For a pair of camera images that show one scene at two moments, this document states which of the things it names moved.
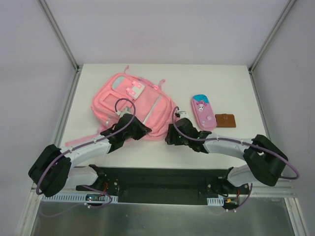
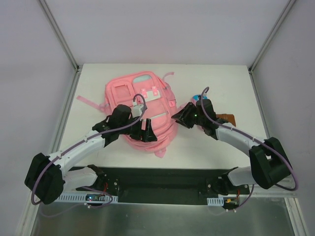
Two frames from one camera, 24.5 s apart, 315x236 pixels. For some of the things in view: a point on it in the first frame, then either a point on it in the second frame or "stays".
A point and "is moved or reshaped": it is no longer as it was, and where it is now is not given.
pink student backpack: [150, 103] is moved or reshaped
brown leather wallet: [225, 120] stays
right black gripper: [173, 137] → [188, 116]
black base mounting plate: [141, 185] stays
